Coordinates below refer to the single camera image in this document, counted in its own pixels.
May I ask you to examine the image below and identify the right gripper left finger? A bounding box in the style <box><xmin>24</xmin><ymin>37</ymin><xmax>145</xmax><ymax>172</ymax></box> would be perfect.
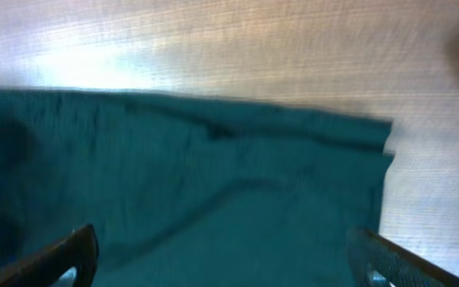
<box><xmin>0</xmin><ymin>224</ymin><xmax>99</xmax><ymax>287</ymax></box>

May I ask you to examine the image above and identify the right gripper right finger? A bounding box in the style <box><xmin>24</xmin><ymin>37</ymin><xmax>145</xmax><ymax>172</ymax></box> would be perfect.
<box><xmin>347</xmin><ymin>230</ymin><xmax>459</xmax><ymax>287</ymax></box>

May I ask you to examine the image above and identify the blue garment pile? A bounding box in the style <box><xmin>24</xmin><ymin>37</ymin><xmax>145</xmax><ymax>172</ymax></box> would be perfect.
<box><xmin>0</xmin><ymin>88</ymin><xmax>394</xmax><ymax>286</ymax></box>

